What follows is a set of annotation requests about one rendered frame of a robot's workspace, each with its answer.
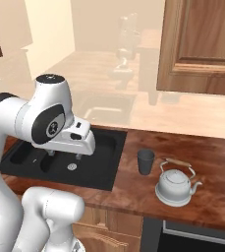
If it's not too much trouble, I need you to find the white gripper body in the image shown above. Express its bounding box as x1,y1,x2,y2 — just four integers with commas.
31,130,97,157

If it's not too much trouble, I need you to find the black double-basin sink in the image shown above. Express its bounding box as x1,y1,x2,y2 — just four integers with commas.
0,126,129,192

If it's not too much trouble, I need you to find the dark grey glass cup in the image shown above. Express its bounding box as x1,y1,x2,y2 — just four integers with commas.
137,148,156,176

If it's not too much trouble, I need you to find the pale sink tap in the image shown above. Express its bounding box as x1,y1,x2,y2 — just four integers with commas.
108,12,141,91

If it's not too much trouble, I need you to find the wooden base cupboard front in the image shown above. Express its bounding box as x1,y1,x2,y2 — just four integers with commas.
72,205,144,252

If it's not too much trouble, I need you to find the black dishwasher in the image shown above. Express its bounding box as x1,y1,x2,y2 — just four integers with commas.
140,216,225,252

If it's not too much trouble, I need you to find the white kettle with wooden handle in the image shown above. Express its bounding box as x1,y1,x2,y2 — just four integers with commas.
154,157,203,209

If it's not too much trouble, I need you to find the wooden wall cupboard door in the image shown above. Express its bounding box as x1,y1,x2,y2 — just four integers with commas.
155,0,225,97

